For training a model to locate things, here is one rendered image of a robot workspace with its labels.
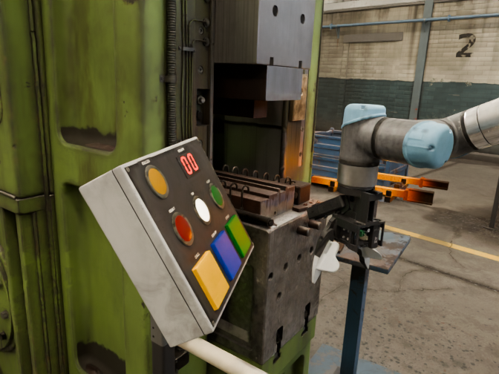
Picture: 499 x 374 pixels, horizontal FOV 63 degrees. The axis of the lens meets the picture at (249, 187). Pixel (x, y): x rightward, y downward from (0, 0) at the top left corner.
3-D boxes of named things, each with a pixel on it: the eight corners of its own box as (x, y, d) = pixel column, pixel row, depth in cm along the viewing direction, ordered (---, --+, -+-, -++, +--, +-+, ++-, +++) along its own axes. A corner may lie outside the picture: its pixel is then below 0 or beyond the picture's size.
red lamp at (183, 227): (200, 240, 66) (200, 214, 65) (179, 248, 63) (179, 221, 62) (186, 234, 68) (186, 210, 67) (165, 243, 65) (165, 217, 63)
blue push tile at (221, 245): (242, 263, 79) (224, 229, 78) (233, 280, 72) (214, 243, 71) (234, 266, 80) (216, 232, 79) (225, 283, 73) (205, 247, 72)
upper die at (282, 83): (301, 99, 128) (303, 68, 126) (265, 101, 112) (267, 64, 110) (201, 93, 152) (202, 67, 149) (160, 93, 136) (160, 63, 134)
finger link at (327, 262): (320, 288, 76) (346, 245, 76) (301, 275, 80) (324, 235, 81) (330, 294, 77) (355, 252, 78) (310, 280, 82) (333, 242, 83)
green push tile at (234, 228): (252, 243, 89) (236, 213, 88) (244, 257, 82) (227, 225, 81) (245, 246, 90) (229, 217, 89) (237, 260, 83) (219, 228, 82)
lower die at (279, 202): (293, 208, 137) (295, 183, 135) (259, 222, 121) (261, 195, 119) (200, 185, 161) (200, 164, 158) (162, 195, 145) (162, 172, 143)
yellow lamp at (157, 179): (174, 194, 65) (174, 167, 64) (152, 199, 62) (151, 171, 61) (161, 190, 67) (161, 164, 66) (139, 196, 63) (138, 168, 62)
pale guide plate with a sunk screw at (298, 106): (304, 119, 157) (308, 74, 153) (292, 121, 150) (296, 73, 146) (300, 119, 159) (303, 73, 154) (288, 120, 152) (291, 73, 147)
